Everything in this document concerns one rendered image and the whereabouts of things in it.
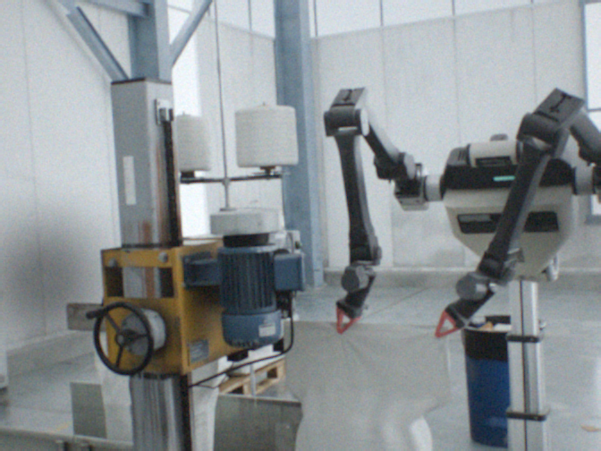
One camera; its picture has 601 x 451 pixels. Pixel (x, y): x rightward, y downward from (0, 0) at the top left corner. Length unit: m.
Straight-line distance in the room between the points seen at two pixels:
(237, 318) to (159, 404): 0.31
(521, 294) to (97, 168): 5.72
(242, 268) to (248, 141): 0.34
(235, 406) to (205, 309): 0.86
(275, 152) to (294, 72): 9.04
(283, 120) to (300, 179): 8.90
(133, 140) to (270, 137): 0.34
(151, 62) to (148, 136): 6.36
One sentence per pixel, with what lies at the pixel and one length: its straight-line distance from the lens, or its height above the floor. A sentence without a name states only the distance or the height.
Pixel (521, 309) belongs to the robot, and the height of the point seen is 1.03.
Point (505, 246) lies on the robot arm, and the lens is 1.94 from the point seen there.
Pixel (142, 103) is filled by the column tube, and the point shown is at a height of 1.70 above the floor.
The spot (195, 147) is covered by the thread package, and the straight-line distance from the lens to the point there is 2.11.
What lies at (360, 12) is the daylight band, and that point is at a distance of 10.97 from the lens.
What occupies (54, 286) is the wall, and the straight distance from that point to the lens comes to 7.27.
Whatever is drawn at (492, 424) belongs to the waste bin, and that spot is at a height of 0.13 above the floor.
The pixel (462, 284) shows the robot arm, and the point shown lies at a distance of 1.93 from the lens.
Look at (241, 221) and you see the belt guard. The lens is 1.81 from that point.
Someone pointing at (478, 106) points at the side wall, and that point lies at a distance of 10.27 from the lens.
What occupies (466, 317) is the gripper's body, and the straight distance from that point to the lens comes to 2.02.
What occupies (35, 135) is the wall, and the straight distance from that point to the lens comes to 7.19.
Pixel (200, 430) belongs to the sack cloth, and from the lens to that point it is 2.47.
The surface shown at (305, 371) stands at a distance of 2.25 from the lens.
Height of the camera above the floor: 1.47
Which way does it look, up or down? 3 degrees down
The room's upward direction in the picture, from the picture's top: 3 degrees counter-clockwise
